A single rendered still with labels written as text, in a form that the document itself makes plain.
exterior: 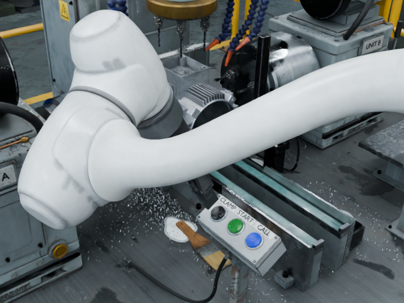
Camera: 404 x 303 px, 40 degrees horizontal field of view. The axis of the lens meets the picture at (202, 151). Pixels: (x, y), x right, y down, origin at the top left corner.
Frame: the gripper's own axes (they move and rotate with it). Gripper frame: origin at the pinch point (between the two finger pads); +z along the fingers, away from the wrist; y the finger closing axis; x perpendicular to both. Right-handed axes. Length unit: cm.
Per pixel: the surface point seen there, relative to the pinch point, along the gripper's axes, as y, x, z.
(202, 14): 38, -35, -1
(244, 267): -6.2, 3.3, 18.1
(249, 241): -9.8, 0.8, 7.0
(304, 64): 33, -55, 33
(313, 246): -8.3, -11.6, 29.9
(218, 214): -0.7, 0.3, 6.9
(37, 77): 303, -27, 143
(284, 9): 308, -264, 272
